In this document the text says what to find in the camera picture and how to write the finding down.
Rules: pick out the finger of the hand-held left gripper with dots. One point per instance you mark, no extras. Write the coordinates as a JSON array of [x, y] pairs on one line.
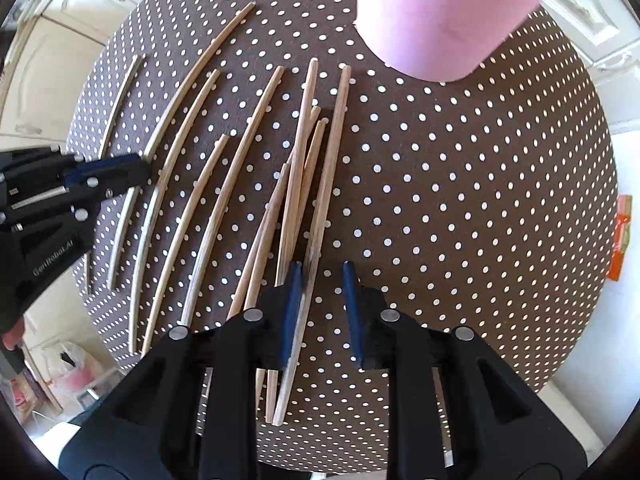
[[80, 200], [107, 164]]

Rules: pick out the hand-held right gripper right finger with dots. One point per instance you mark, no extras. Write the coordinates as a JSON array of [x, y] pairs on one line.
[[351, 310]]

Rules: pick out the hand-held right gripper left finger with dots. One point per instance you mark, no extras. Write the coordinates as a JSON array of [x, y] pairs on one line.
[[292, 310]]

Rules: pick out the bunch of wooden chopsticks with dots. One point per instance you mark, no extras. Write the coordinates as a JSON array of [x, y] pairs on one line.
[[299, 150]]

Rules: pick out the person's left hand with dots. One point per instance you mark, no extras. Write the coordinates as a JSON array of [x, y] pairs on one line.
[[11, 332]]

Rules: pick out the white plastic bag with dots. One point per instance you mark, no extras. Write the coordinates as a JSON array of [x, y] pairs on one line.
[[75, 370]]

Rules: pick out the pink cup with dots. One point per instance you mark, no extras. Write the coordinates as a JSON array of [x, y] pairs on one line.
[[440, 20]]

